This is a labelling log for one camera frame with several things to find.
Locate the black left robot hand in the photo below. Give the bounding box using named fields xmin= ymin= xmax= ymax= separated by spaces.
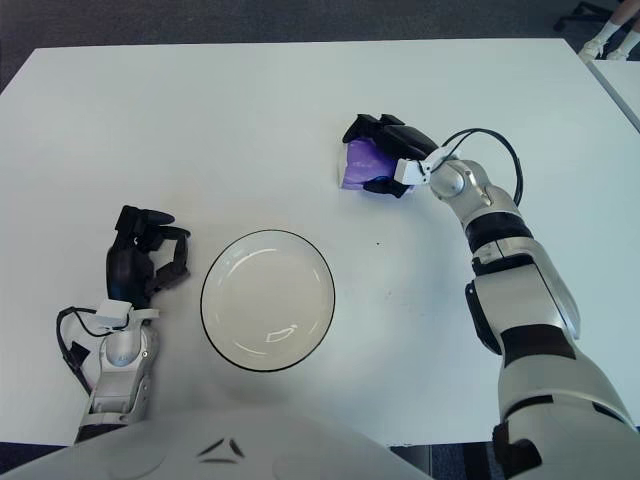
xmin=104 ymin=204 xmax=193 ymax=309

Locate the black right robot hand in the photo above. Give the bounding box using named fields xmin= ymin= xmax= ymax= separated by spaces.
xmin=342 ymin=113 xmax=441 ymax=200

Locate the purple tissue paper pack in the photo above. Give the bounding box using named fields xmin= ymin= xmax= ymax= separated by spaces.
xmin=335 ymin=139 xmax=416 ymax=197

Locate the white plate black rim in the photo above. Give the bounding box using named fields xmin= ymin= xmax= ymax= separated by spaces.
xmin=200 ymin=229 xmax=337 ymax=373

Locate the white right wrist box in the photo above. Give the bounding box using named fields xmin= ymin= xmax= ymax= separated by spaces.
xmin=393 ymin=148 xmax=452 ymax=188

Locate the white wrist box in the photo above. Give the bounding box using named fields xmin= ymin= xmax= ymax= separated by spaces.
xmin=96 ymin=298 xmax=133 ymax=332
xmin=393 ymin=148 xmax=452 ymax=188

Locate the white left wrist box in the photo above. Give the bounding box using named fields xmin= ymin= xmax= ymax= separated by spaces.
xmin=96 ymin=298 xmax=133 ymax=332

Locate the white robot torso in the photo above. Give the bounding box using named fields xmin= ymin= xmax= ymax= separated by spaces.
xmin=0 ymin=404 xmax=432 ymax=480

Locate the black office chair base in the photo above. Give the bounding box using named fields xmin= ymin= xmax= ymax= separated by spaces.
xmin=553 ymin=1 xmax=614 ymax=32

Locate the person's white shoe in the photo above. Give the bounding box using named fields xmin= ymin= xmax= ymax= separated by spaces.
xmin=578 ymin=0 xmax=632 ymax=58
xmin=606 ymin=22 xmax=640 ymax=62

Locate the white side table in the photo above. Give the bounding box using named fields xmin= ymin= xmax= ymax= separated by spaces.
xmin=585 ymin=58 xmax=640 ymax=132

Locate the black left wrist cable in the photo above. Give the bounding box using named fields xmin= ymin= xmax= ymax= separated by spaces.
xmin=55 ymin=305 xmax=109 ymax=396

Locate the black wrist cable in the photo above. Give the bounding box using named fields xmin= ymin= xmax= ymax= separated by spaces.
xmin=439 ymin=128 xmax=526 ymax=204
xmin=55 ymin=305 xmax=109 ymax=396

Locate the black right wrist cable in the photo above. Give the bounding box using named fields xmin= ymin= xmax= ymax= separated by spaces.
xmin=439 ymin=128 xmax=526 ymax=204

